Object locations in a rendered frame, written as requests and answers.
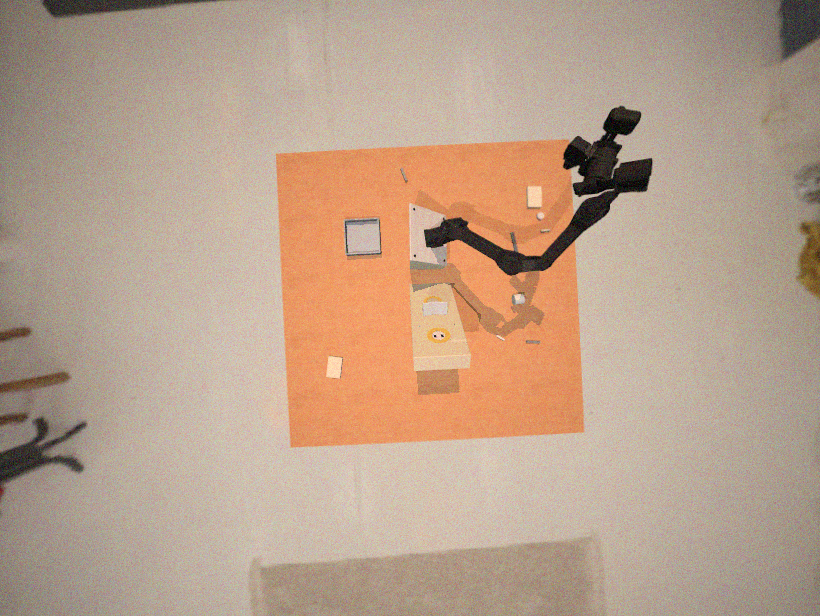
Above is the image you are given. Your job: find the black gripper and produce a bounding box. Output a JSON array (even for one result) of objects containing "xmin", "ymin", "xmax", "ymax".
[{"xmin": 577, "ymin": 105, "xmax": 641, "ymax": 176}]

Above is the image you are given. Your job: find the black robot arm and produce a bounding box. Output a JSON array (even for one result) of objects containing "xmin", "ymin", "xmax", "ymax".
[{"xmin": 424, "ymin": 136, "xmax": 652, "ymax": 276}]

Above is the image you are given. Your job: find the cream service panel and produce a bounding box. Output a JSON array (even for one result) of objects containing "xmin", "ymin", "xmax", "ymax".
[{"xmin": 409, "ymin": 282, "xmax": 471, "ymax": 371}]

